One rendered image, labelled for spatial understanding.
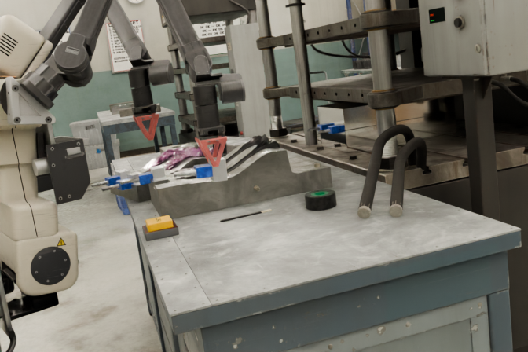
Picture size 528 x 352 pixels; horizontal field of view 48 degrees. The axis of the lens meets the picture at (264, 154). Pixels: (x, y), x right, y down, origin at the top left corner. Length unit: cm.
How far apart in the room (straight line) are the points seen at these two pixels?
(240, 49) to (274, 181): 450
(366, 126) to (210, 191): 93
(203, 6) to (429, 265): 541
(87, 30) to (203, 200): 53
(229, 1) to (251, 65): 76
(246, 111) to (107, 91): 329
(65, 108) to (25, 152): 728
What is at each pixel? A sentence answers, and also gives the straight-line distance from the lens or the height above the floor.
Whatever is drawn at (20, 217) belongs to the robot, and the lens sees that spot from 165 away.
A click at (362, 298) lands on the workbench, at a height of 73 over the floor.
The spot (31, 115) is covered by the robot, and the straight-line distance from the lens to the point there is 151.
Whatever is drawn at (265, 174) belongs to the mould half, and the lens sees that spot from 165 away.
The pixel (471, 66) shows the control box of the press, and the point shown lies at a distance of 172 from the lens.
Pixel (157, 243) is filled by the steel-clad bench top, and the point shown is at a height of 80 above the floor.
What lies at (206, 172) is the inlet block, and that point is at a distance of 148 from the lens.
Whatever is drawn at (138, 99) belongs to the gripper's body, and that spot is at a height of 112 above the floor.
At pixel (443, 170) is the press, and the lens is 200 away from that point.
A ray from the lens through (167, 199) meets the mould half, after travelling 161.
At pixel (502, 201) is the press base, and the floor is 61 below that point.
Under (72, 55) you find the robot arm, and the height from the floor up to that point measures 126.
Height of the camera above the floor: 119
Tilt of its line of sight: 9 degrees down
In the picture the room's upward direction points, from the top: 8 degrees counter-clockwise
